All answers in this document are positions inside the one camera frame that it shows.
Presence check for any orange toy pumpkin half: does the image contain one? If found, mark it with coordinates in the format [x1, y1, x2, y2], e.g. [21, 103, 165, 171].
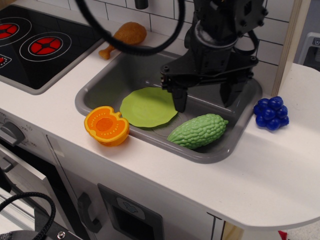
[84, 106, 130, 147]

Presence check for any black braided foreground cable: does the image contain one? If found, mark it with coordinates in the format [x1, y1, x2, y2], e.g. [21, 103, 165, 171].
[0, 191, 56, 240]

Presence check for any grey dishwasher panel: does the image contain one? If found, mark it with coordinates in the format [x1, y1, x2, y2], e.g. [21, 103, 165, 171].
[97, 183, 165, 240]

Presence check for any wooden side panel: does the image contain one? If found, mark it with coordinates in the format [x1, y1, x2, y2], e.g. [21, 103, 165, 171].
[271, 0, 311, 97]

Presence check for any blue toy blueberries cluster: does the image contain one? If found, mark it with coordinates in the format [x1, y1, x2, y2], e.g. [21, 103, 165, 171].
[253, 96, 290, 131]

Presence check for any grey cabinet door handle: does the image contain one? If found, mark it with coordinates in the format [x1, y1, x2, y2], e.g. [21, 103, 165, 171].
[77, 192, 102, 233]

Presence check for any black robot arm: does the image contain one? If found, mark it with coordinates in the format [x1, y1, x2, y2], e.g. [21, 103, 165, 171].
[160, 0, 269, 113]

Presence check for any black toy stovetop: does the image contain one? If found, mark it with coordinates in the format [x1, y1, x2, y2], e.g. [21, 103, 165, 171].
[0, 4, 104, 95]

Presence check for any green toy plate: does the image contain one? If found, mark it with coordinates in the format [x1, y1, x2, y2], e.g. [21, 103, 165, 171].
[120, 87, 178, 128]

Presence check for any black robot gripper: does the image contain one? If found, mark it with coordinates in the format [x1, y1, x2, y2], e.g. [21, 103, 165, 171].
[160, 37, 259, 113]

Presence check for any grey oven knob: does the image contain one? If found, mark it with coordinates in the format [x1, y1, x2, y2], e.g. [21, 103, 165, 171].
[0, 122, 26, 147]

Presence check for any brown toy chicken drumstick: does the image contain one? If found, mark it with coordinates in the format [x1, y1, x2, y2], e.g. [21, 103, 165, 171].
[98, 22, 147, 60]

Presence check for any green toy bitter melon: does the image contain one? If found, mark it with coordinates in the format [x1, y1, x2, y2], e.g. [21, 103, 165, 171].
[167, 113, 229, 150]

